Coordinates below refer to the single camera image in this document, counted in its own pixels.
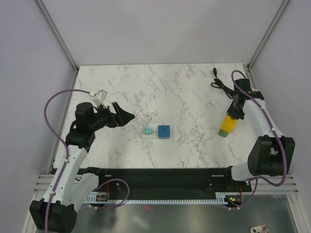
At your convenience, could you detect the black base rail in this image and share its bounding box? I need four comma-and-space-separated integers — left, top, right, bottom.
78, 167, 252, 200

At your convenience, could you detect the yellow cube socket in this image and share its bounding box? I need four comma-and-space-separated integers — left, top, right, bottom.
220, 115, 238, 133

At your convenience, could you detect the white cable duct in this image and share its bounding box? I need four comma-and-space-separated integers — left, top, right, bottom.
84, 192, 242, 205

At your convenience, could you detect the green power strip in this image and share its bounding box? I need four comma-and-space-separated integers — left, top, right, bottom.
218, 129, 229, 138

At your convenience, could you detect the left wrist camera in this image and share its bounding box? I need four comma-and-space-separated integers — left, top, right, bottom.
89, 89, 107, 108

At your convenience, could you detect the teal usb charger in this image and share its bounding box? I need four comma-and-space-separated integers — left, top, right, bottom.
143, 127, 152, 135

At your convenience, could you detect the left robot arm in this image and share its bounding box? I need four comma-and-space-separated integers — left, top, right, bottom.
29, 102, 135, 233

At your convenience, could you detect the blue cube socket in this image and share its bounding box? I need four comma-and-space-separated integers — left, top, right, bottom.
157, 125, 171, 139

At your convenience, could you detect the white triangular power strip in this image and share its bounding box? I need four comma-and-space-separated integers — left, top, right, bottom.
141, 116, 162, 139

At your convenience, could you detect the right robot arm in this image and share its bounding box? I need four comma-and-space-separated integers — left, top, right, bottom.
222, 79, 295, 191

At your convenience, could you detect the black power cord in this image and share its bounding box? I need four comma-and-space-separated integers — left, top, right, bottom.
210, 67, 236, 100

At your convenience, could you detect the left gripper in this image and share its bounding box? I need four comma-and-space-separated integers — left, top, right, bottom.
89, 102, 134, 132

